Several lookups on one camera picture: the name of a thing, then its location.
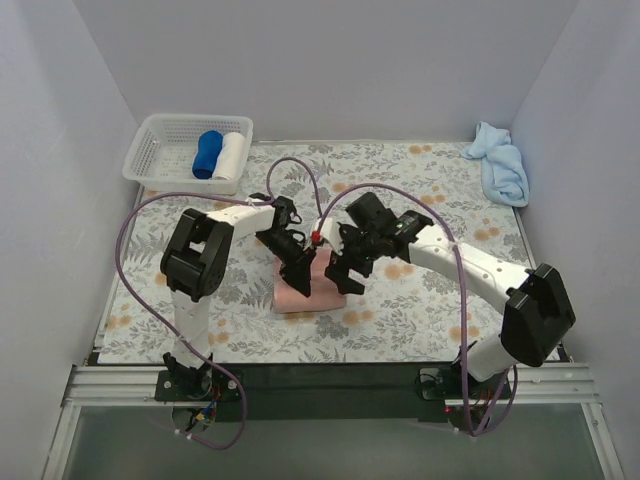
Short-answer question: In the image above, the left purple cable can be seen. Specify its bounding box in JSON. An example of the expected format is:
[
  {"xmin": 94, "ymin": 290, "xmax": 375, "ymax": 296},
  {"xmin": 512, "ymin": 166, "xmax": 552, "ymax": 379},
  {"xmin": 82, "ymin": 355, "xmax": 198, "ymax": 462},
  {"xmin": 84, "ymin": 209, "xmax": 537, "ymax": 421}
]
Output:
[{"xmin": 114, "ymin": 157, "xmax": 324, "ymax": 451}]

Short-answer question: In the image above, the white plastic basket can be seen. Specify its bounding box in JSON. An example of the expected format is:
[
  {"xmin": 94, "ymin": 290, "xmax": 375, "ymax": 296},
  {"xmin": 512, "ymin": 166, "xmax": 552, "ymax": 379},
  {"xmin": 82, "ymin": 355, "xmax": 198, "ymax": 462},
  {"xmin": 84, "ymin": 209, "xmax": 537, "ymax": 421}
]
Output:
[{"xmin": 122, "ymin": 113, "xmax": 253, "ymax": 195}]

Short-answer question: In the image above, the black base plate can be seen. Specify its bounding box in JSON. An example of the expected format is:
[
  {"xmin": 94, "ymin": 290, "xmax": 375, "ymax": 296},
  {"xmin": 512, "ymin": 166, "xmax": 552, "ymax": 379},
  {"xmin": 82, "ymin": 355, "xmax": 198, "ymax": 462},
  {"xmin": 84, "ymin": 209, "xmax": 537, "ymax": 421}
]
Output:
[{"xmin": 154, "ymin": 362, "xmax": 502, "ymax": 423}]

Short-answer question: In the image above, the blue rolled towel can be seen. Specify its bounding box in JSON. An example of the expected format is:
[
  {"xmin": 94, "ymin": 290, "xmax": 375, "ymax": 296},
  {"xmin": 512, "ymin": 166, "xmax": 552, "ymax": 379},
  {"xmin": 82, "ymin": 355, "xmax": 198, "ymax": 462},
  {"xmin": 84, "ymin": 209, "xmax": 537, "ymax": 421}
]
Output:
[{"xmin": 192, "ymin": 130, "xmax": 223, "ymax": 180}]

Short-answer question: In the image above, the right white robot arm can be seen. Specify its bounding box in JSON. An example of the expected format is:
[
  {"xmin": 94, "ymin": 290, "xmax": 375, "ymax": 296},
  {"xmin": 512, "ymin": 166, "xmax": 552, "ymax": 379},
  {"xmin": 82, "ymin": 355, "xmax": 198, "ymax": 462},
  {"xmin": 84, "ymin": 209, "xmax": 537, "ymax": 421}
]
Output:
[{"xmin": 312, "ymin": 192, "xmax": 576, "ymax": 384}]

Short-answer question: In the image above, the white rolled towel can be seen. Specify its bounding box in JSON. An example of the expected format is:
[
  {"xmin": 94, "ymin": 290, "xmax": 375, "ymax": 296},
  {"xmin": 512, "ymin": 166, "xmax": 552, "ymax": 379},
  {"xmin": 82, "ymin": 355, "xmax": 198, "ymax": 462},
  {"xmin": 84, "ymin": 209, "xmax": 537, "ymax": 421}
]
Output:
[{"xmin": 212, "ymin": 132, "xmax": 245, "ymax": 181}]

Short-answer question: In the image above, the pink towel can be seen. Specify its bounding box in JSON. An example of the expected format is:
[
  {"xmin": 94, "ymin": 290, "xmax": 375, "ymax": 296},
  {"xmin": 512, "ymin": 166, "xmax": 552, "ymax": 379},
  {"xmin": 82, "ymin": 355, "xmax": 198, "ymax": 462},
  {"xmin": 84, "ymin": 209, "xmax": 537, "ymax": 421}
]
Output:
[{"xmin": 273, "ymin": 248, "xmax": 346, "ymax": 314}]

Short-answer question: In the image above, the aluminium rail frame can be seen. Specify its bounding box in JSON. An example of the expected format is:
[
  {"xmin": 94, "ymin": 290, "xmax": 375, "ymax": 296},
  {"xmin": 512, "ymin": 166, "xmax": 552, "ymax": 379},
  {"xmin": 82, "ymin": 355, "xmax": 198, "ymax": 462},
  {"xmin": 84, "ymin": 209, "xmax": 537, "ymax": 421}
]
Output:
[{"xmin": 44, "ymin": 363, "xmax": 624, "ymax": 479}]

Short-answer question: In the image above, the floral table mat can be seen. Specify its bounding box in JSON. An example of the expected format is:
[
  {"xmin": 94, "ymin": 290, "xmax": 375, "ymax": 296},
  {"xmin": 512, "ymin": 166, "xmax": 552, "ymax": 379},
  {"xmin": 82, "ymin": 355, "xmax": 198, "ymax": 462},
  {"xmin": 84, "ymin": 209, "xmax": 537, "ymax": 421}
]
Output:
[{"xmin": 95, "ymin": 143, "xmax": 529, "ymax": 364}]

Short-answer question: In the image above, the light blue towel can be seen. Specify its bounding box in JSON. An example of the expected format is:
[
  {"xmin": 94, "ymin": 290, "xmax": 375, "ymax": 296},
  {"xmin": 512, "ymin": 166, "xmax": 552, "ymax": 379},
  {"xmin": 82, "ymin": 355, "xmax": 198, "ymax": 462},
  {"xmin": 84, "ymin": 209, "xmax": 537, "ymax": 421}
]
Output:
[{"xmin": 460, "ymin": 121, "xmax": 530, "ymax": 208}]

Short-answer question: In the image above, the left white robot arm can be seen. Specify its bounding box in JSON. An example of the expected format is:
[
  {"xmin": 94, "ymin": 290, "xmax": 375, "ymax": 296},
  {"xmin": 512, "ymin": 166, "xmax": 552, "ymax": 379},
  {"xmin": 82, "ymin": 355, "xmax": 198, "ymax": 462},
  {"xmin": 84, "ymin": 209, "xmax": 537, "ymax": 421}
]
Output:
[{"xmin": 160, "ymin": 195, "xmax": 316, "ymax": 399}]

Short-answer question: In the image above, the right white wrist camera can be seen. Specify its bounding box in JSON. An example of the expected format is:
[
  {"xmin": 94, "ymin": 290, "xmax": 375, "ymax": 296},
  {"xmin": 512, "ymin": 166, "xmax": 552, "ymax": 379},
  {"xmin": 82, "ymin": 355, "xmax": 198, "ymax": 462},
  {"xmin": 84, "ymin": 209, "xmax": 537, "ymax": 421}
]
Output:
[{"xmin": 310, "ymin": 218, "xmax": 344, "ymax": 255}]

